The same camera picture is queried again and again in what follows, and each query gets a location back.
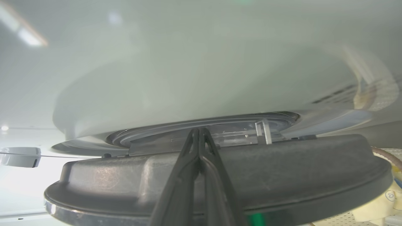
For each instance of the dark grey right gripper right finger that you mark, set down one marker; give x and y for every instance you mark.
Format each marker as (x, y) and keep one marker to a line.
(220, 197)

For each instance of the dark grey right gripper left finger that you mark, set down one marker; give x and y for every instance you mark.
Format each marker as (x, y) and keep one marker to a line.
(176, 194)

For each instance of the round dark washing machine door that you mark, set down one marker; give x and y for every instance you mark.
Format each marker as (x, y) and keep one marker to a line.
(298, 179)

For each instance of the cream garment with blue trim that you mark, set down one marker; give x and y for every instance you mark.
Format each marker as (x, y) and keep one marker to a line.
(381, 204)

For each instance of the cream perforated laundry basket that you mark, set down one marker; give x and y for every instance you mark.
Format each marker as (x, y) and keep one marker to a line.
(336, 220)

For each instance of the white front-load washing machine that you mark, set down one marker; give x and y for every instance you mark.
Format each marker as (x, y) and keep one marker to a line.
(194, 69)

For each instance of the white grey rounded device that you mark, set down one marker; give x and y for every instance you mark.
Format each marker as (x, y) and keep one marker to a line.
(19, 157)

